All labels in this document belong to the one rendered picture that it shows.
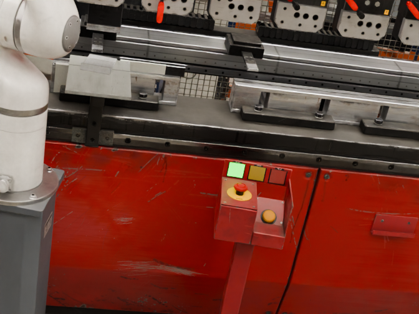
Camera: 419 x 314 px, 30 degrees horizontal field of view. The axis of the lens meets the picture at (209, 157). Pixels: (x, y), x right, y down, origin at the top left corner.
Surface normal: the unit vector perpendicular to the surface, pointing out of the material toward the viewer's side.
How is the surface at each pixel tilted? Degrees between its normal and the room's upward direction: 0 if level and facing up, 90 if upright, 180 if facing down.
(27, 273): 90
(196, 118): 0
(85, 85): 0
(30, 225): 90
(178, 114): 0
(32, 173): 90
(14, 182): 90
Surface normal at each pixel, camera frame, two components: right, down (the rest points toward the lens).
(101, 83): 0.17, -0.87
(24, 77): 0.38, -0.52
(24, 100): 0.43, 0.43
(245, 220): -0.03, 0.47
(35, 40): -0.26, 0.62
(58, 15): 0.80, 0.02
